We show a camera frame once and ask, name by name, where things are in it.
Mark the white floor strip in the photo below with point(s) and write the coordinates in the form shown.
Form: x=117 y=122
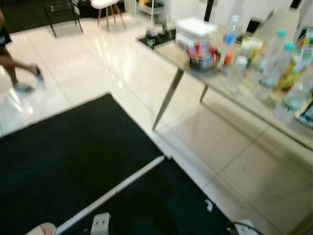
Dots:
x=112 y=193

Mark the black slanted rack post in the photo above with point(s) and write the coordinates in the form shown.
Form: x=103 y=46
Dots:
x=209 y=10

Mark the small clear white-cap bottle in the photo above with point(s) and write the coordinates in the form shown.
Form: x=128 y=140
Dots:
x=237 y=76

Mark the round metal bowl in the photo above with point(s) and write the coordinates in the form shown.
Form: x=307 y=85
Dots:
x=203 y=63

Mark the blue label water bottle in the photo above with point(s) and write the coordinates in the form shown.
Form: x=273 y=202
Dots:
x=231 y=34

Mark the white green juice carton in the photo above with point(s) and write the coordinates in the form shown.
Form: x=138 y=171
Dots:
x=301 y=58

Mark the white lidded plastic container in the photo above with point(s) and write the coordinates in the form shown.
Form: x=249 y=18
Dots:
x=195 y=29

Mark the yellow green paper cup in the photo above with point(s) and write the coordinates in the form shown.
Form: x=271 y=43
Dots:
x=250 y=49

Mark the light wooden dining table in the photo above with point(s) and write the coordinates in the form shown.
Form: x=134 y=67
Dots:
x=254 y=110

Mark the white tape scrap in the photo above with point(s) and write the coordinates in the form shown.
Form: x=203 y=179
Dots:
x=209 y=205

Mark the black upright rack post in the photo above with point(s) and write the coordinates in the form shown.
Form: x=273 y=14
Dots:
x=296 y=4

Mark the black metal chair frame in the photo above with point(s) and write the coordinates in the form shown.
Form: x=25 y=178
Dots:
x=61 y=10

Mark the white stool wooden legs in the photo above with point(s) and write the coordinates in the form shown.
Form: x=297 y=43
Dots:
x=105 y=5

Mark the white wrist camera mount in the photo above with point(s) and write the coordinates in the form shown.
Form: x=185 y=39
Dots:
x=100 y=224
x=249 y=228

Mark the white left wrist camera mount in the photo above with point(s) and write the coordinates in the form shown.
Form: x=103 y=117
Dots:
x=100 y=224

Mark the small orange-cap bottle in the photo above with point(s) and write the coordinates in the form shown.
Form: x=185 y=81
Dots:
x=227 y=63

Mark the black floor rug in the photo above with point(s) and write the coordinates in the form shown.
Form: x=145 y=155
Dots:
x=73 y=156

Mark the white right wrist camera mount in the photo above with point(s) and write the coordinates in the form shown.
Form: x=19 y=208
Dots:
x=249 y=228

